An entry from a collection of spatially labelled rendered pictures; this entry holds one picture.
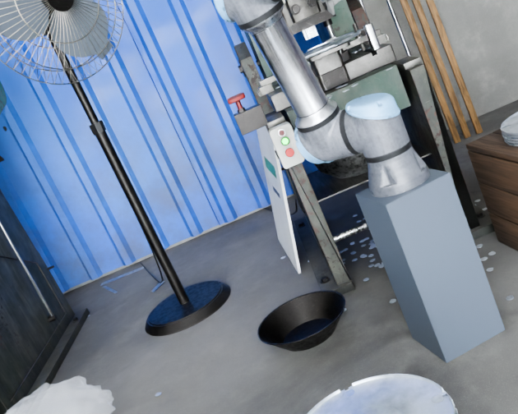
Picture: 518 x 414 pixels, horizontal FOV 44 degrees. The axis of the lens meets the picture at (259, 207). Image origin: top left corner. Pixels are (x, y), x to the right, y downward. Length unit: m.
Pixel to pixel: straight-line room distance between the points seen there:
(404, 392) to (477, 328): 0.56
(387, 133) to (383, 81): 0.66
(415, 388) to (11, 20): 1.79
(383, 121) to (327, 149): 0.16
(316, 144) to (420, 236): 0.34
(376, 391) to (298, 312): 0.98
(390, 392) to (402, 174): 0.56
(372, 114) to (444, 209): 0.29
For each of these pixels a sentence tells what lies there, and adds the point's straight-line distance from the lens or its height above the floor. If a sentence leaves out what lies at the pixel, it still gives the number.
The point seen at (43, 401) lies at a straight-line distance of 2.13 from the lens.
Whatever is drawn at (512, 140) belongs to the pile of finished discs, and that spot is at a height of 0.37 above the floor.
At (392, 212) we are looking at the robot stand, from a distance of 1.52.
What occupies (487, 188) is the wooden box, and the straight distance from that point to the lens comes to 2.11.
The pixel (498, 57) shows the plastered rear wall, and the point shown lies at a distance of 3.81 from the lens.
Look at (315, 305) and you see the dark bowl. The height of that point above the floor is 0.04.
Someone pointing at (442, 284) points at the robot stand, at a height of 0.20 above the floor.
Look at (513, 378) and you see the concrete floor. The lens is 1.61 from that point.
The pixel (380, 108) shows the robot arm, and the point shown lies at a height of 0.66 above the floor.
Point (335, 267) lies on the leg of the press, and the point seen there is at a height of 0.10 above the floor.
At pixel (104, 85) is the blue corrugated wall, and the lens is 3.53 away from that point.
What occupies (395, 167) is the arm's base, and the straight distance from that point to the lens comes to 1.54.
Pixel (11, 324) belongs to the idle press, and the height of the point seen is 0.27.
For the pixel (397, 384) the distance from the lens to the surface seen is 1.22.
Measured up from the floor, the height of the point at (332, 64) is 0.72.
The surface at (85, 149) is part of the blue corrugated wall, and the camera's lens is 3.59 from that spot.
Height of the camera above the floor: 0.94
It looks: 15 degrees down
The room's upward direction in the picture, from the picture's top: 24 degrees counter-clockwise
